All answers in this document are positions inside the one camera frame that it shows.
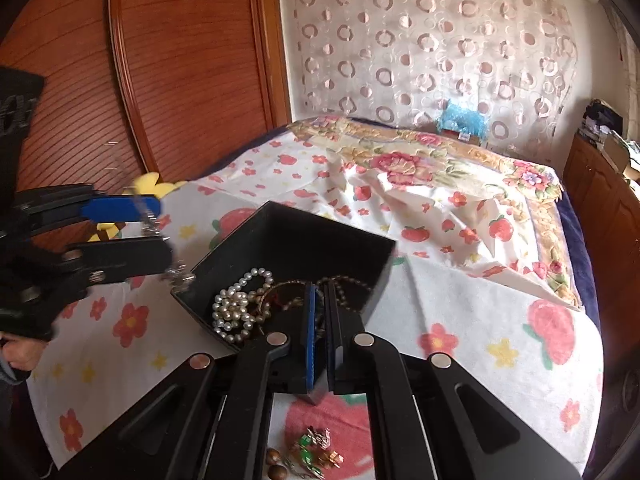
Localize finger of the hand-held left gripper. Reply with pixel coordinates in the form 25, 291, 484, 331
55, 237, 174, 302
15, 185, 166, 234

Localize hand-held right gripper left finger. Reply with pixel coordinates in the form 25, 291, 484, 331
57, 282, 329, 480

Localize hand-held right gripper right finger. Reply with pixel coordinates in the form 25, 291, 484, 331
326, 280, 584, 480

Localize red bead bracelet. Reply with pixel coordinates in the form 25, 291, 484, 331
255, 284, 303, 333

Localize dark beaded necklace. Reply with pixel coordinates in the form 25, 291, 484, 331
320, 274, 374, 311

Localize white pearl bracelet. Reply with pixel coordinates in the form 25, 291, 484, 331
212, 267, 277, 347

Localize black jewelry box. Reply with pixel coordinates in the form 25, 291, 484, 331
170, 201, 398, 356

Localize wooden bead bracelet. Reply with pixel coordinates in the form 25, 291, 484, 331
265, 449, 292, 480

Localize person's left hand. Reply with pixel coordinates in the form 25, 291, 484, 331
0, 335, 50, 372

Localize yellow plush toy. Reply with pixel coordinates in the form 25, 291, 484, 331
89, 172, 187, 245

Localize strawberry print sheet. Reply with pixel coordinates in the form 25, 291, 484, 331
25, 130, 606, 480

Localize wooden wardrobe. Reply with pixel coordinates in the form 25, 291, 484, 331
0, 0, 293, 261

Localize floral blanket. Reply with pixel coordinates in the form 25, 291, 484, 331
287, 115, 586, 311

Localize dark blue bedsheet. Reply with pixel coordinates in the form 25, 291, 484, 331
555, 195, 601, 326

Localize blue plastic bag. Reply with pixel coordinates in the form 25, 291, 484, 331
437, 100, 488, 143

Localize wooden cabinet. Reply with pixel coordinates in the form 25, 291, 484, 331
562, 130, 640, 311

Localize cardboard box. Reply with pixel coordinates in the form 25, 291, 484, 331
602, 130, 640, 181

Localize dark bag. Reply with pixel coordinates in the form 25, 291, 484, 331
582, 99, 623, 141

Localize green gem bracelet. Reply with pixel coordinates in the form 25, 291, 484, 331
287, 435, 326, 479

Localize circle pattern wall curtain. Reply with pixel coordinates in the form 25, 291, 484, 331
277, 0, 581, 146

